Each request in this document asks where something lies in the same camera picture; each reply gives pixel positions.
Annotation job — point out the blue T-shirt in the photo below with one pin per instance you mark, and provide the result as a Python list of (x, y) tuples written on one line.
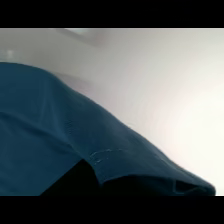
[(50, 126)]

